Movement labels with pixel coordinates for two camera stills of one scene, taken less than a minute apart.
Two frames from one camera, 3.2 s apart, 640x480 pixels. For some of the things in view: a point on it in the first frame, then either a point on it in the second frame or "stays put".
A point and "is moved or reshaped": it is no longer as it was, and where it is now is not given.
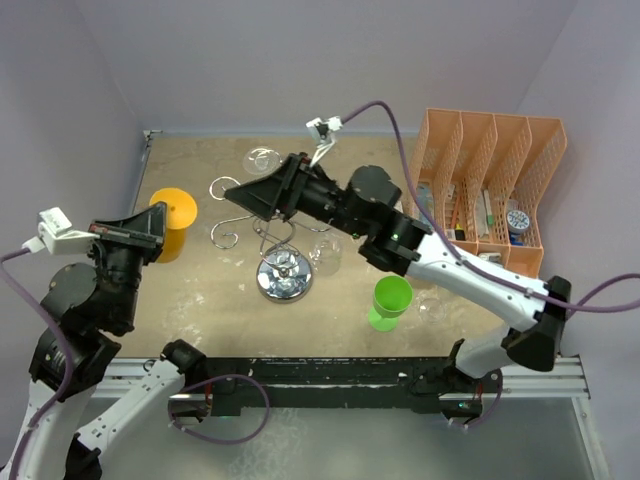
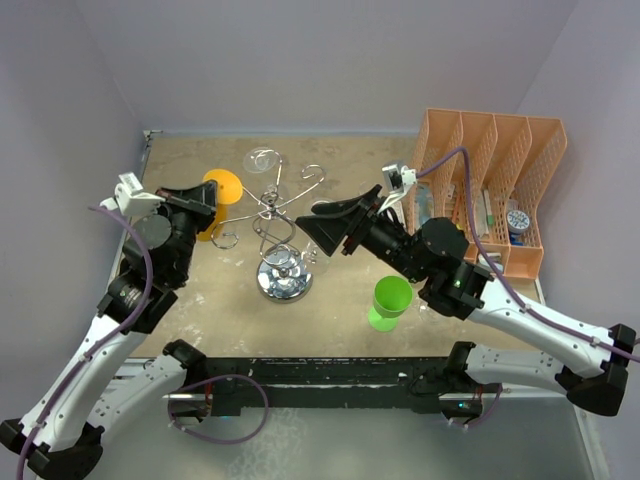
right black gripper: x=282 y=190 → x=356 y=216
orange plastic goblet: x=181 y=214 is moved or reshaped
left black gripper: x=146 y=227 → x=202 y=197
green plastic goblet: x=392 y=296 stays put
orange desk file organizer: x=480 y=176 stays put
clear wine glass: x=262 y=160 stays put
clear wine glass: x=432 y=307 stays put
